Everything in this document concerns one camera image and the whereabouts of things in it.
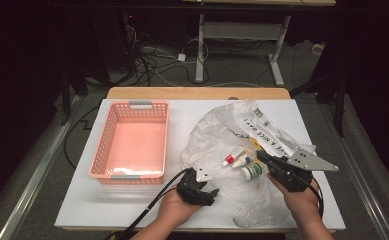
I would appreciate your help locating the white table cover sheet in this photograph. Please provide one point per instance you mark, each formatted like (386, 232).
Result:
(78, 206)

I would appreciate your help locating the clear printed plastic bag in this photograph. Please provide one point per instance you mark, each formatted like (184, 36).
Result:
(215, 133)

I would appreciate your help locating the red and white tube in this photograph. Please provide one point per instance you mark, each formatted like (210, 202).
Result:
(230, 159)

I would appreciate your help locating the metal floor rail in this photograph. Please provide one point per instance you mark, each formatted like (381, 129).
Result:
(38, 166)
(358, 180)

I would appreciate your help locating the person's right hand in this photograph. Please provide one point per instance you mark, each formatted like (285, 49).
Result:
(298, 201)

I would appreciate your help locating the white power adapter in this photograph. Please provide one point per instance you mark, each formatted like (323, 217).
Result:
(181, 57)

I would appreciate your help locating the white power strip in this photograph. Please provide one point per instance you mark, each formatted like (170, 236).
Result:
(318, 49)

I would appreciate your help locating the pink plastic basket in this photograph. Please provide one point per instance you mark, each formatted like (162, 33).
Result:
(135, 146)

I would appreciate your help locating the wooden table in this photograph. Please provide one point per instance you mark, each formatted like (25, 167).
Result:
(182, 93)

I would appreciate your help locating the black stand leg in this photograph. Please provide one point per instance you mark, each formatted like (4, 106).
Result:
(340, 100)
(65, 100)

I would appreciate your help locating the white metal desk frame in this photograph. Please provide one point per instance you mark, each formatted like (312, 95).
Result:
(200, 46)

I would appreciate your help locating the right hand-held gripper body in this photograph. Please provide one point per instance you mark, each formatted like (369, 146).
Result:
(290, 176)

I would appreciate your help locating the white jar with green label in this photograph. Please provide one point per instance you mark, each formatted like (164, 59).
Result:
(252, 171)

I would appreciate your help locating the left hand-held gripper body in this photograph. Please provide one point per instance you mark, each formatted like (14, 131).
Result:
(192, 188)

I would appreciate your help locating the person's left hand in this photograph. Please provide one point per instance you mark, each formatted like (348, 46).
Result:
(177, 208)

